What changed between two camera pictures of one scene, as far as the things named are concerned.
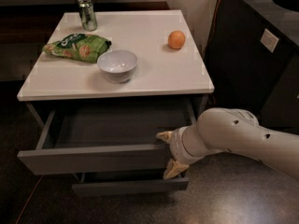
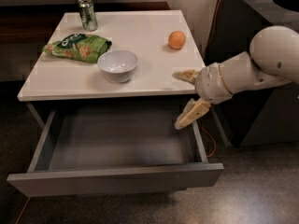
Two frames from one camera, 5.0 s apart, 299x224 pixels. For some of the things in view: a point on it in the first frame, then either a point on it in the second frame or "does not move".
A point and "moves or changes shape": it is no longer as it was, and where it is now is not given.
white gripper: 177,147 to 209,82
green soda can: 88,14 does not move
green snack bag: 78,46 does not move
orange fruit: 177,39 does not move
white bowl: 118,65 does not move
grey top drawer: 100,137 moves or changes shape
